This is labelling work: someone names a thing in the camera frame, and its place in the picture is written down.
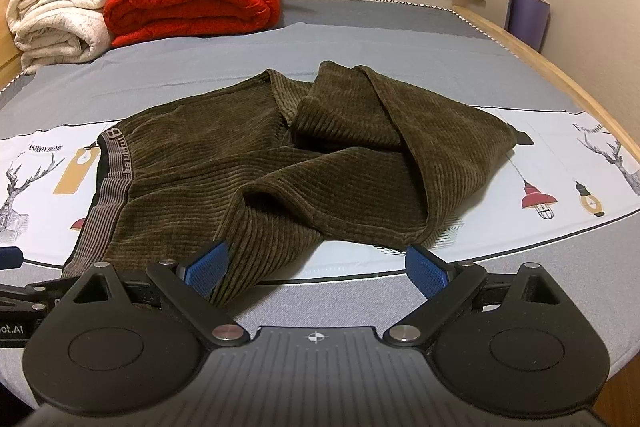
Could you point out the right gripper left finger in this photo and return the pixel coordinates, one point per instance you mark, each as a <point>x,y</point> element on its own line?
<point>116,344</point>

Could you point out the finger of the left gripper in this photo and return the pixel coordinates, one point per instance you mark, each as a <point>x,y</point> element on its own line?
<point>11,257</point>

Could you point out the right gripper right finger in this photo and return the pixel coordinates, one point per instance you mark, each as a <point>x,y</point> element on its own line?
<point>511,344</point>

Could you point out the dark olive corduroy pants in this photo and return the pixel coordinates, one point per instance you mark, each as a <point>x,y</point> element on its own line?
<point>274,166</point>

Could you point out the cream folded blanket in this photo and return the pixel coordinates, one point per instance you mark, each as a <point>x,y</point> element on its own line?
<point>49,32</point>

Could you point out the grey bed sheet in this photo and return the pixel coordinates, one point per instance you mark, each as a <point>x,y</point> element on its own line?
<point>430,48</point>

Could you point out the red folded quilt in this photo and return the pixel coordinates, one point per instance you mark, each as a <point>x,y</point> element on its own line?
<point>135,21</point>

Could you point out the wooden bed frame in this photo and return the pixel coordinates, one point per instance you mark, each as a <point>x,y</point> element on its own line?
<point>540,64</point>

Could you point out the purple board by wall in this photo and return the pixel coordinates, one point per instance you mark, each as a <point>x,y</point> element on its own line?
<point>528,20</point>

